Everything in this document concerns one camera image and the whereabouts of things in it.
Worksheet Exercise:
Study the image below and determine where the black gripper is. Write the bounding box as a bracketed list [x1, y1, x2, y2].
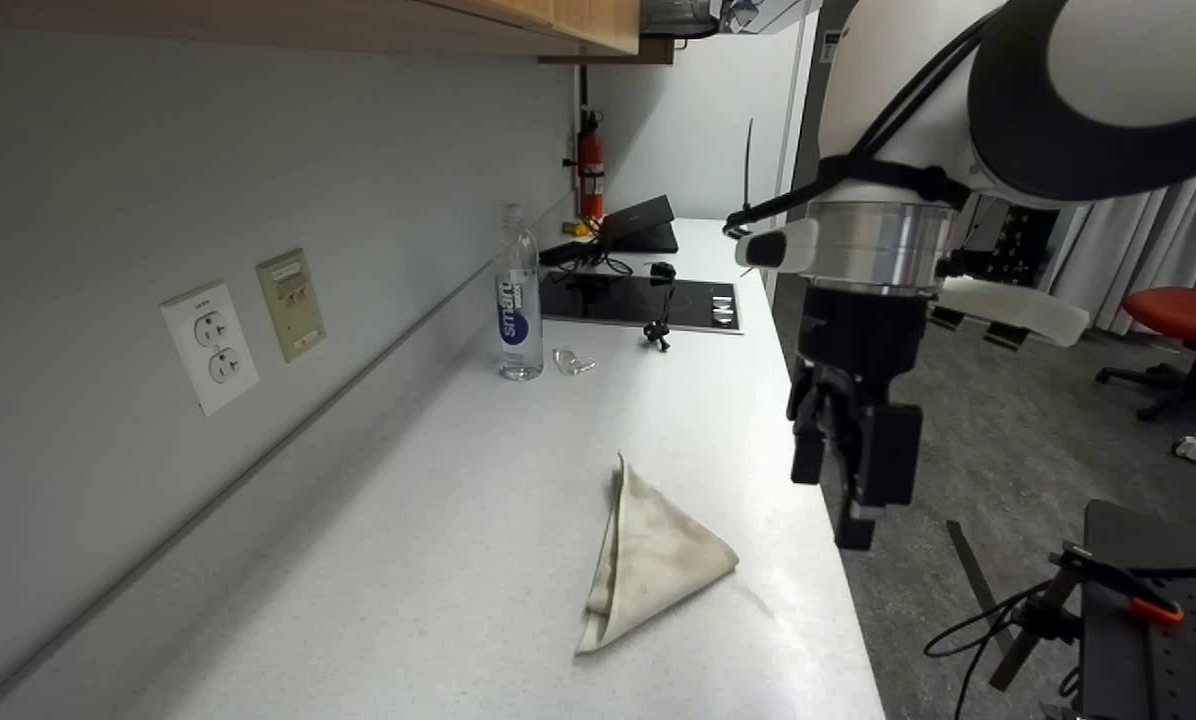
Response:
[786, 279, 933, 554]

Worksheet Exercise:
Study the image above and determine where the beige cloth towel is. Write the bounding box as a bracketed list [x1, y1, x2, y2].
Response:
[571, 451, 745, 659]

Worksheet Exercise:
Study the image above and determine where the black clamp stand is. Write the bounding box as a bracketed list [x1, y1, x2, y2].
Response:
[989, 564, 1086, 697]

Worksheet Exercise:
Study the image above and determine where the black glass cooktop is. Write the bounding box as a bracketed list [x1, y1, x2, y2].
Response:
[534, 267, 746, 336]

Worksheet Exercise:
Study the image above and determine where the clear plastic wrapper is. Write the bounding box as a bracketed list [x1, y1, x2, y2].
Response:
[547, 343, 600, 381]

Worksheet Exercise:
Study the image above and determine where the clear bottle with blue label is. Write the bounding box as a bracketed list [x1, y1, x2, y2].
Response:
[493, 201, 547, 383]

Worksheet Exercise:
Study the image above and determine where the white curtain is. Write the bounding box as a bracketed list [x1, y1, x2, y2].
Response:
[1020, 155, 1196, 336]

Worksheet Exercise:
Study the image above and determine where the red office chair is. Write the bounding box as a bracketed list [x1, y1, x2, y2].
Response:
[1091, 235, 1196, 428]

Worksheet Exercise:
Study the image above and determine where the red fire extinguisher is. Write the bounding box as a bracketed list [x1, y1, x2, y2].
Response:
[563, 62, 611, 230]

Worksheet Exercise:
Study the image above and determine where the steel range hood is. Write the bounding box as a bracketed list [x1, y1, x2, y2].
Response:
[640, 0, 820, 39]

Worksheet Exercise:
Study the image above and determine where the white power outlet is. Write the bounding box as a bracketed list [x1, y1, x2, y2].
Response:
[157, 275, 262, 421]

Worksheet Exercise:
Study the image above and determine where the thin black floor cable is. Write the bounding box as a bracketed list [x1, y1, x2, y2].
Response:
[920, 579, 1028, 720]

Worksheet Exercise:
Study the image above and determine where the orange-handled black clamp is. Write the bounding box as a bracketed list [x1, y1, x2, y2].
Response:
[1048, 537, 1192, 636]

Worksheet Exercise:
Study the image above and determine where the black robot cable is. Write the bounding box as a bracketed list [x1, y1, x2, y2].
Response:
[719, 20, 990, 242]

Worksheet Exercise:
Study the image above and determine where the wooden wall cabinet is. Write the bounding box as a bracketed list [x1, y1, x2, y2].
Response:
[0, 0, 678, 66]

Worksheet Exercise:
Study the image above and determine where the beige wall plate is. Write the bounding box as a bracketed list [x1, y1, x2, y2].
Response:
[252, 242, 328, 368]

